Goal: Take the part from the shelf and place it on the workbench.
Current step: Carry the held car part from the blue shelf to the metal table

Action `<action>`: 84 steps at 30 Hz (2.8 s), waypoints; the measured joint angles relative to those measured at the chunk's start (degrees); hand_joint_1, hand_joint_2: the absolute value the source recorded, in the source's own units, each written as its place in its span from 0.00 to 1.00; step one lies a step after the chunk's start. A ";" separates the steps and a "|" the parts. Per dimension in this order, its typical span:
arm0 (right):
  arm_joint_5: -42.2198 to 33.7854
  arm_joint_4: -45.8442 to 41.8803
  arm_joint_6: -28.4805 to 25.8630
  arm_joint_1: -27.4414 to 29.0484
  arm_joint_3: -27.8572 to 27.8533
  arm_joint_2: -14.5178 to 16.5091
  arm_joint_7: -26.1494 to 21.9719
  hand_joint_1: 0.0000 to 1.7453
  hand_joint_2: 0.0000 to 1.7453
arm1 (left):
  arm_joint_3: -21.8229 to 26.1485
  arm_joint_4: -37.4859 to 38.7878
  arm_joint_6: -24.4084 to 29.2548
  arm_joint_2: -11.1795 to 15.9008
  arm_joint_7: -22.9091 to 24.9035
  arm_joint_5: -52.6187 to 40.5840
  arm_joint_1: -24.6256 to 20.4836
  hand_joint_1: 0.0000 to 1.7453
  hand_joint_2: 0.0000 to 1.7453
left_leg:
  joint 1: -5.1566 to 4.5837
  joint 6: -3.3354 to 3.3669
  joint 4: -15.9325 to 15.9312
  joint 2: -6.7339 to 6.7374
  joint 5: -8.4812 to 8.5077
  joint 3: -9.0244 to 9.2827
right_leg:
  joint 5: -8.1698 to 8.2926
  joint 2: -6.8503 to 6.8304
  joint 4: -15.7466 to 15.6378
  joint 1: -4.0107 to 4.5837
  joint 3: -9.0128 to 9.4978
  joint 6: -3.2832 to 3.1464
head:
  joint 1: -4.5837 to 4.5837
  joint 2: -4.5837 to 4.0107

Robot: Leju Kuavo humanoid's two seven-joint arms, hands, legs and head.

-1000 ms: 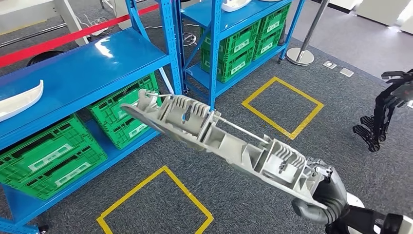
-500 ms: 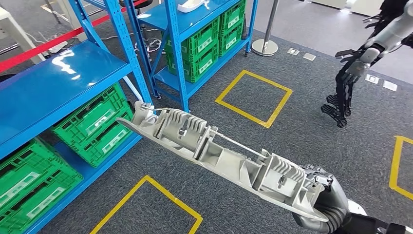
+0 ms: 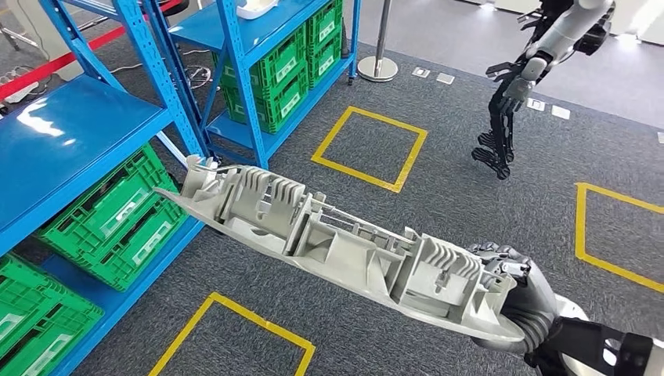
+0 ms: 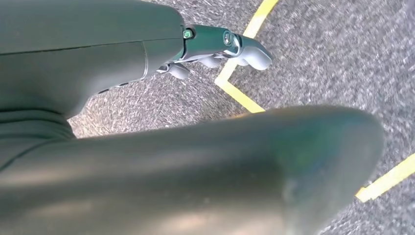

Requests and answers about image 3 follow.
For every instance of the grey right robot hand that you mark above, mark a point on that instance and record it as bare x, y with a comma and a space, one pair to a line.
539, 296

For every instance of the grey plastic wheel hubcap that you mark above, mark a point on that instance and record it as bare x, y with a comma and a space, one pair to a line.
337, 254

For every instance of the white plastic cover part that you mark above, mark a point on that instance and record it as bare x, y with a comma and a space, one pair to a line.
257, 9

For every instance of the floor outlet plate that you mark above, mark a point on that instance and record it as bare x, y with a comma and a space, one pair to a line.
535, 104
446, 78
561, 112
421, 72

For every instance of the yellow floor tape square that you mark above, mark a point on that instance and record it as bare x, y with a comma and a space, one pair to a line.
259, 319
410, 162

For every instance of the standing humanoid robot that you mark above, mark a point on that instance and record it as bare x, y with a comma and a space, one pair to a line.
560, 31

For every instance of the black round stool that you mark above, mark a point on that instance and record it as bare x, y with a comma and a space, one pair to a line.
176, 6

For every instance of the red barrier belt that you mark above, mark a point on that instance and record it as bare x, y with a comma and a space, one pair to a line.
52, 65

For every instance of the white desk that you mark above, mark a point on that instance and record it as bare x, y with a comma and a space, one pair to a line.
26, 26

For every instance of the chrome stanchion post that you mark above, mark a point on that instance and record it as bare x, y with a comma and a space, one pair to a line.
377, 67

